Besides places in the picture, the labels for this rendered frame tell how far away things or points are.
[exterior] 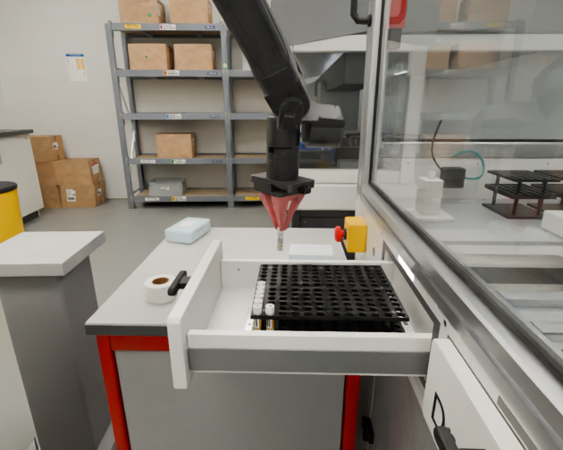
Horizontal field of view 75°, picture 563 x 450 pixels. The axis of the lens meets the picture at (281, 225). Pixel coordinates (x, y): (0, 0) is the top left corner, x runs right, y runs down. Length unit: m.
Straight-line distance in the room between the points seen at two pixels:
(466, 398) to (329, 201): 1.06
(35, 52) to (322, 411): 5.15
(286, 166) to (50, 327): 0.98
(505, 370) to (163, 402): 0.74
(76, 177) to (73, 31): 1.66
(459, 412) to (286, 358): 0.21
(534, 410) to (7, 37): 5.64
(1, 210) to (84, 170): 1.99
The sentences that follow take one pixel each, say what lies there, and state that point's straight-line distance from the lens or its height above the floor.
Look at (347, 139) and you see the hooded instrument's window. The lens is 1.38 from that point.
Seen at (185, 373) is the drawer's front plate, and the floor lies 0.85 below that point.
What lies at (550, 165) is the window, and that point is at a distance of 0.35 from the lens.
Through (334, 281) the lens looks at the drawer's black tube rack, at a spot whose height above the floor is 0.90.
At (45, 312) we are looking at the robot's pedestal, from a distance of 1.36.
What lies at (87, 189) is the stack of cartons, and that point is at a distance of 4.99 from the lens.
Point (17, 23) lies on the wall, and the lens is 5.63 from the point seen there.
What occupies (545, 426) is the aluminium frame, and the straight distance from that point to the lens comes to 0.35.
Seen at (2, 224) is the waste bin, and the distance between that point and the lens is 3.12.
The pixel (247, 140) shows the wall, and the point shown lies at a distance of 4.81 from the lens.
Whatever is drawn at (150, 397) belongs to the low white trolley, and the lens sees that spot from 0.96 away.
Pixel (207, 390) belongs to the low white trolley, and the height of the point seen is 0.58.
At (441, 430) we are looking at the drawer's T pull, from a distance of 0.39.
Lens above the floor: 1.18
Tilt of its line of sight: 18 degrees down
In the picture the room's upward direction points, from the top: straight up
